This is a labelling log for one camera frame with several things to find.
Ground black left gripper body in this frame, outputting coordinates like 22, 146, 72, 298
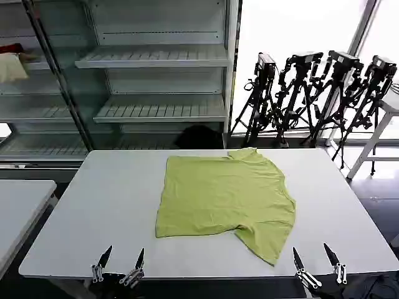
93, 272, 140, 299

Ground large white table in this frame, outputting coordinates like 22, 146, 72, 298
18, 148, 399, 299

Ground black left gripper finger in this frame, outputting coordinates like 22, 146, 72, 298
119, 247, 146, 287
90, 245, 113, 283

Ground red cloth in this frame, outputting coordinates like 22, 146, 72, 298
0, 43, 26, 54

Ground small white side table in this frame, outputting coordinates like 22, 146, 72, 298
0, 179, 59, 275

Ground cream pillow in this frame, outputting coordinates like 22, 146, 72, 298
0, 52, 31, 83

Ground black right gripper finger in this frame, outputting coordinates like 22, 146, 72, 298
292, 247, 323, 289
323, 242, 348, 285

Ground glass fronted shelf cabinet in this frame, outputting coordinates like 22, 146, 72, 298
0, 0, 94, 163

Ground green t-shirt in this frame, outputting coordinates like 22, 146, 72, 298
155, 148, 297, 268

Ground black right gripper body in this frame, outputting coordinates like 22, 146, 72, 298
307, 287, 345, 299

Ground white open shelf unit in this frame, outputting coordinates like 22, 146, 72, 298
74, 0, 243, 150

